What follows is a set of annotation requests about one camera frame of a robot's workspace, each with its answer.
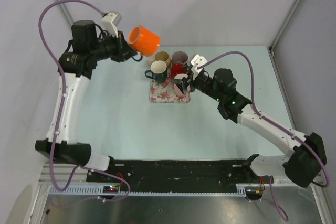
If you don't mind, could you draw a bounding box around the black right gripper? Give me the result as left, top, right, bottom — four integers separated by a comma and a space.
171, 65, 224, 102

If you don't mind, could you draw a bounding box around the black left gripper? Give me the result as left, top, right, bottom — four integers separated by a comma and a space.
89, 29, 135, 62

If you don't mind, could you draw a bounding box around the pink ceramic mug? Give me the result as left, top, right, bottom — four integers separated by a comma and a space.
173, 73, 191, 97

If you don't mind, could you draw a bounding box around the purple mug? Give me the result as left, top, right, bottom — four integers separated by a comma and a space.
171, 51, 188, 65

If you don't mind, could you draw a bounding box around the orange mug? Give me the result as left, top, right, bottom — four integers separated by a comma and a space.
128, 25, 160, 62

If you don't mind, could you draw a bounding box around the dark green mug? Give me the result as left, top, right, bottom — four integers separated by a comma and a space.
144, 61, 167, 83

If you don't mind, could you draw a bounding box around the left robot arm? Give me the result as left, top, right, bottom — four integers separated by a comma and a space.
35, 18, 137, 182

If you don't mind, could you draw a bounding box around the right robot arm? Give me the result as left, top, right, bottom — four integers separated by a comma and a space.
173, 68, 327, 188

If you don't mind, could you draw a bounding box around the floral pattern tray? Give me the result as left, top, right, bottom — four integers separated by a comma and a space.
150, 77, 191, 103

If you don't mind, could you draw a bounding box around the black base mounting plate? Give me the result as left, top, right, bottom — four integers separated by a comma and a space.
86, 159, 274, 184

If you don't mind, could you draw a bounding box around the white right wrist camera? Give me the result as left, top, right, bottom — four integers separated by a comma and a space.
190, 54, 207, 80

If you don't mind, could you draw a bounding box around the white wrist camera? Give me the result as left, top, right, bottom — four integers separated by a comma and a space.
190, 54, 207, 80
101, 12, 121, 38

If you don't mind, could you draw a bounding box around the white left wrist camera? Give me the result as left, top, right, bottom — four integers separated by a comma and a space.
101, 12, 121, 38

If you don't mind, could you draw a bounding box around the aluminium frame rail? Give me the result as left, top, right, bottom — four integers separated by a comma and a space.
53, 162, 327, 187

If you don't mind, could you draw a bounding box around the grey slotted cable duct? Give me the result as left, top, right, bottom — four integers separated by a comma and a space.
48, 185, 263, 197

